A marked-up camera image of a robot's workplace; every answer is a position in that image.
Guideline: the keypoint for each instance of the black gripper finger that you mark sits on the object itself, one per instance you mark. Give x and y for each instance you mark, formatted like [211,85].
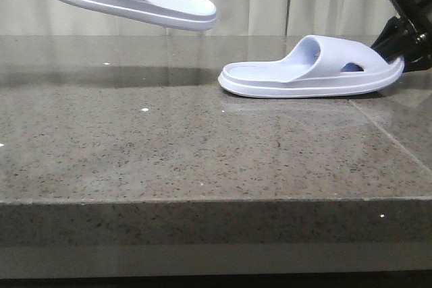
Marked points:
[402,38]

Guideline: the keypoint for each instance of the white curtain left panel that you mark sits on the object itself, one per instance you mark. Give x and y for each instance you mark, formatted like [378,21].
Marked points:
[53,17]

